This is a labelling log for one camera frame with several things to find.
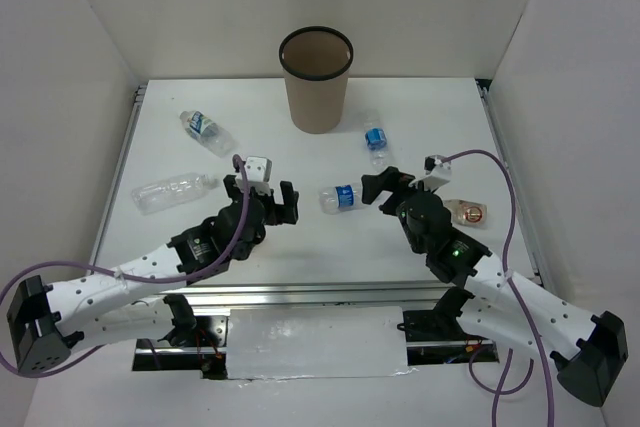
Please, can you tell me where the small orange plastic bottle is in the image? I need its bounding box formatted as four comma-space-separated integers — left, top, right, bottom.
443, 199, 488, 228

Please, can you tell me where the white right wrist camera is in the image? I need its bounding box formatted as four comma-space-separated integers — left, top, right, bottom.
410, 155, 452, 192

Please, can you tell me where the clear bottle blue label white cap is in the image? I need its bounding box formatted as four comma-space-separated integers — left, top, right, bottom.
362, 110, 390, 172

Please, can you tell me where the clear unlabelled plastic bottle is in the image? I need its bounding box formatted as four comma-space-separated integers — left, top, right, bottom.
131, 173, 219, 215

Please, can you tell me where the aluminium frame rail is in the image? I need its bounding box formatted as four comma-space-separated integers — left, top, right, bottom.
74, 77, 556, 311

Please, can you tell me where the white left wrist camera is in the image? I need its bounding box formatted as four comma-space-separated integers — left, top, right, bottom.
233, 155, 272, 196

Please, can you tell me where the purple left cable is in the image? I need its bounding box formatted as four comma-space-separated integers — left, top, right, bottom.
0, 152, 249, 378

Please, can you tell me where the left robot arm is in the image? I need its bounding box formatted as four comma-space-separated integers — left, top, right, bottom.
1, 175, 299, 378

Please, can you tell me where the clear bottle blue-white label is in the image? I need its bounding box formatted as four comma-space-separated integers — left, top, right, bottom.
179, 110, 235, 157

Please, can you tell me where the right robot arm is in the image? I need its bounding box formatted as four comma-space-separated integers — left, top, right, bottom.
361, 164, 628, 407

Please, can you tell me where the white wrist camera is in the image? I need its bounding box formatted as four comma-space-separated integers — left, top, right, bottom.
410, 155, 452, 192
233, 155, 272, 196

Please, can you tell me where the purple cable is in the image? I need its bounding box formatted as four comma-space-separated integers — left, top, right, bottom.
447, 148, 556, 427
0, 152, 249, 378

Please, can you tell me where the white foam cover plate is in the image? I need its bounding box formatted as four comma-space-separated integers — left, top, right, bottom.
226, 306, 409, 380

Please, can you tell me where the brown cardboard bin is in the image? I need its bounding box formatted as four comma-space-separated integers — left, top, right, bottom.
278, 26, 354, 134

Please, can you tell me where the small bottle blue cap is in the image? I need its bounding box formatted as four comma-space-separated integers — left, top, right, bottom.
319, 182, 364, 215

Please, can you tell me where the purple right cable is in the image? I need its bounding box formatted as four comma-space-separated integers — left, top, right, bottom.
447, 148, 556, 427

